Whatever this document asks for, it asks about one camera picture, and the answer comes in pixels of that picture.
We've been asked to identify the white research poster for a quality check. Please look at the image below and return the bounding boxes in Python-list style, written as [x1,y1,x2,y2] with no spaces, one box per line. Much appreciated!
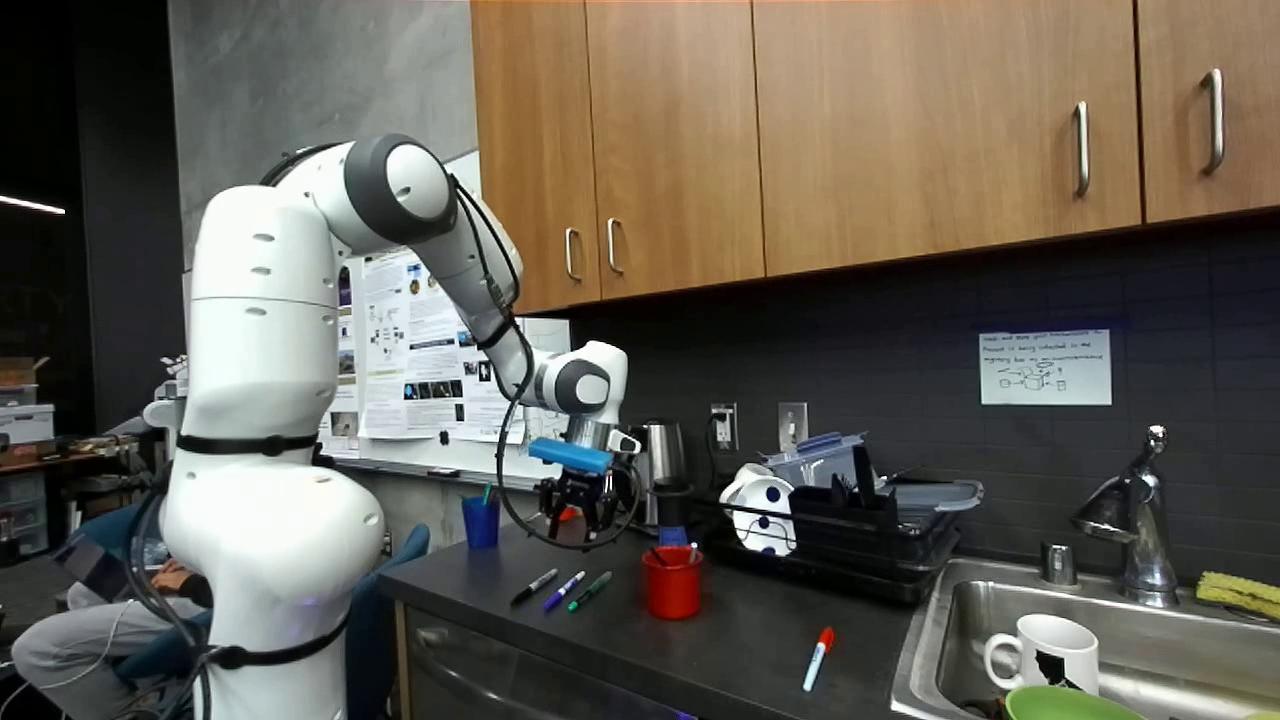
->
[346,249,520,446]

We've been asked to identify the silver cabinet handle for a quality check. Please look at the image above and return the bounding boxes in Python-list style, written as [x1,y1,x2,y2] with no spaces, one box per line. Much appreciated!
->
[559,220,588,288]
[1068,95,1094,202]
[1196,64,1231,182]
[599,214,631,281]

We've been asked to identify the blue wrist camera box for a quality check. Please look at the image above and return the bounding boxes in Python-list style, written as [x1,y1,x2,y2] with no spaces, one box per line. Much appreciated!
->
[525,438,615,480]

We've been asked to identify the blue cup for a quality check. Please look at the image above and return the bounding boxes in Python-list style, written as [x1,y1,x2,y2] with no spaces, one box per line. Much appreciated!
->
[461,494,505,552]

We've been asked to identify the white paper wall note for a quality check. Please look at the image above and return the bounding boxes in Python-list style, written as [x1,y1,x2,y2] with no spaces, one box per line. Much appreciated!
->
[976,325,1117,414]

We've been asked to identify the red cup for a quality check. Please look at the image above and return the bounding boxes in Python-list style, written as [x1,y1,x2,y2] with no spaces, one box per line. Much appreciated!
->
[639,540,709,623]

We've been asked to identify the shiny chrome cookware piece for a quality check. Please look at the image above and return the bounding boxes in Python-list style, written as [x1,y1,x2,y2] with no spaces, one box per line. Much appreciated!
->
[714,459,804,564]

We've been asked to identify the green bowl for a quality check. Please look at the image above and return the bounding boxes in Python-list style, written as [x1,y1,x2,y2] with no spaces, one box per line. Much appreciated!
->
[1000,680,1151,720]

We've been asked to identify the gray plastic lid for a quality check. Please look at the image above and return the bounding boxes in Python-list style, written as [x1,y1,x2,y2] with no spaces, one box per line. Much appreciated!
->
[886,476,990,522]

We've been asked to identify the clear plastic container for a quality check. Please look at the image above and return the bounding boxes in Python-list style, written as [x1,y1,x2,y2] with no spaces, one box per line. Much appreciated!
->
[762,429,883,501]

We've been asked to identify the chrome sink faucet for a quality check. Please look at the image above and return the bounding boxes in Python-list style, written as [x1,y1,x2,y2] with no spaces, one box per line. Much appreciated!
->
[1073,422,1185,611]

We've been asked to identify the black sharpie marker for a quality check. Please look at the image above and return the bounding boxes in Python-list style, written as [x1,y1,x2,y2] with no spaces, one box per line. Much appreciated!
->
[507,564,562,611]

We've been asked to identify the white mug black print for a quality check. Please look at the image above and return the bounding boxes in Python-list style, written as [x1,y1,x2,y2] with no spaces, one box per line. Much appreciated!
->
[979,611,1105,702]

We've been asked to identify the silver kettle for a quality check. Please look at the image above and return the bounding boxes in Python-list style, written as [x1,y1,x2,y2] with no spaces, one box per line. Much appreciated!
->
[625,417,693,531]

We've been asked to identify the red capped white marker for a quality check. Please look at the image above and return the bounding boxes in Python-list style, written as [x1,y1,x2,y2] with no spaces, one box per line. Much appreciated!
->
[801,623,841,696]

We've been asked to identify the black dish rack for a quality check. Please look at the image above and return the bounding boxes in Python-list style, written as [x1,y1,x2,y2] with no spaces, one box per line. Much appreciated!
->
[693,466,987,611]

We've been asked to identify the wooden upper cabinet door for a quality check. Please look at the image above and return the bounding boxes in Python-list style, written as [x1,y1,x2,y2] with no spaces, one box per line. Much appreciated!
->
[746,0,1145,281]
[1131,0,1280,228]
[579,0,768,306]
[468,0,593,318]

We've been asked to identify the seated person gray pants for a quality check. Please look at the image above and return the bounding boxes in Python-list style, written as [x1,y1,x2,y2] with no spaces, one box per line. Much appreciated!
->
[6,531,205,720]

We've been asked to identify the white storage box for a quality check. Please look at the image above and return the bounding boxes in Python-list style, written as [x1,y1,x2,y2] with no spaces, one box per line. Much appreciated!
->
[0,396,58,454]

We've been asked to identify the stainless steel sink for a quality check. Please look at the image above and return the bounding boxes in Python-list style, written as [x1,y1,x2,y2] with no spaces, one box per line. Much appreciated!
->
[886,556,1280,720]

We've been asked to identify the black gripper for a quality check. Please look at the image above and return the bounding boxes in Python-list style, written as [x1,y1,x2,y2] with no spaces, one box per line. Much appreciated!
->
[537,467,631,547]

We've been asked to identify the small chrome sink knob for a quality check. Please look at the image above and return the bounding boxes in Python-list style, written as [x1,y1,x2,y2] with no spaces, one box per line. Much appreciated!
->
[1040,537,1079,587]

